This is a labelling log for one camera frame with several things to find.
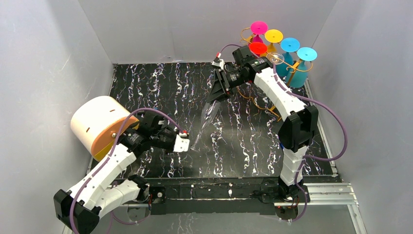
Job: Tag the blue wine glass front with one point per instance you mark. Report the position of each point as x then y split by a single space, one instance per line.
298 74

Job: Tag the blue wine glass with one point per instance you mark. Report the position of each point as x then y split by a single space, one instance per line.
298 74
288 45

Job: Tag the pink wine glass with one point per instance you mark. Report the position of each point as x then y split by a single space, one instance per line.
257 29

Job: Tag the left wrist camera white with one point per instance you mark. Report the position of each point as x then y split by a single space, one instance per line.
182 143

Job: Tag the yellow wine glass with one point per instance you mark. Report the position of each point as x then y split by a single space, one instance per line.
273 36

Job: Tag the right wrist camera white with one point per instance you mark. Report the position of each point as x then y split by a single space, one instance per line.
218 63

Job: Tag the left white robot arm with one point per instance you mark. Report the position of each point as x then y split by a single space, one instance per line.
115 138

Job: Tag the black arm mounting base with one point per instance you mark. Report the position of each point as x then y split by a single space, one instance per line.
261 195

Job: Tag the blue wine glass rear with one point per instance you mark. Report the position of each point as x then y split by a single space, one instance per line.
288 45

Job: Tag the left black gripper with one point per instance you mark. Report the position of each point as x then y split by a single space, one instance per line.
171 139

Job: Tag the gold wire glass rack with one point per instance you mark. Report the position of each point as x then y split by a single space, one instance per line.
276 87

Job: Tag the white orange cylinder spool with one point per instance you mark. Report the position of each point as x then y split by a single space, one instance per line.
96 124

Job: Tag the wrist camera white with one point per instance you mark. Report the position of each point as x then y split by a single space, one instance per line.
218 63
182 143

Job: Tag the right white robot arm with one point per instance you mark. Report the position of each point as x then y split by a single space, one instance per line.
299 120

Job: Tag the red wine glass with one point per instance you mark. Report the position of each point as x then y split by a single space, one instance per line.
258 49

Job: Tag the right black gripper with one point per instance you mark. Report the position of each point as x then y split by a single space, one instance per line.
222 84

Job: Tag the clear champagne flute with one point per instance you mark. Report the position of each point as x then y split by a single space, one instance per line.
275 58
208 114

